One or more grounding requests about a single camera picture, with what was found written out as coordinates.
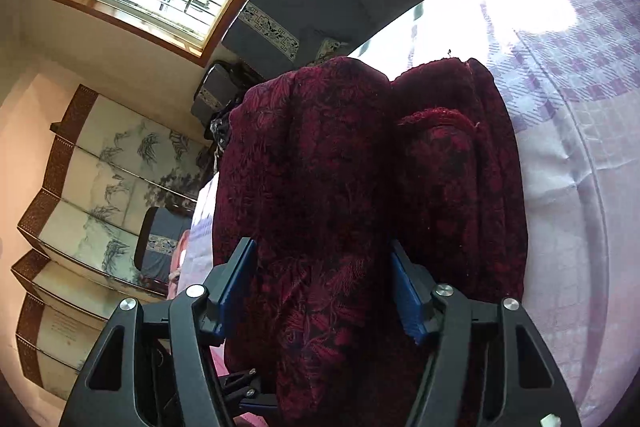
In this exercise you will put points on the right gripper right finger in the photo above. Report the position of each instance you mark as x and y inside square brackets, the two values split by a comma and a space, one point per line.
[413, 287]

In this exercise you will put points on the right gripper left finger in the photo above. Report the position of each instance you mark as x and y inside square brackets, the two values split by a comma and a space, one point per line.
[227, 286]

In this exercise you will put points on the dark red floral garment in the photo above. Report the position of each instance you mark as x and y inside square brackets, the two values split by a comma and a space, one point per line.
[328, 168]

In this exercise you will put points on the dark clothes pile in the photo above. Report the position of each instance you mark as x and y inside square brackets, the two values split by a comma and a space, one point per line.
[219, 128]

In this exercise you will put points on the pink cloth at bedside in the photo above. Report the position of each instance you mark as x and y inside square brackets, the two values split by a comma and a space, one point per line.
[176, 263]

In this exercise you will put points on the painted folding screen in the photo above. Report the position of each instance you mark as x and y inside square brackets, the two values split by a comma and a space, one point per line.
[107, 166]

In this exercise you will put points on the patterned cushion on sofa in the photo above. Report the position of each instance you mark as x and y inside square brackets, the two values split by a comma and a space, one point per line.
[328, 49]

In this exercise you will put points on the pink purple checked bedsheet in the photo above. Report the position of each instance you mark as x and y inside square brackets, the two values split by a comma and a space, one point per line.
[568, 73]

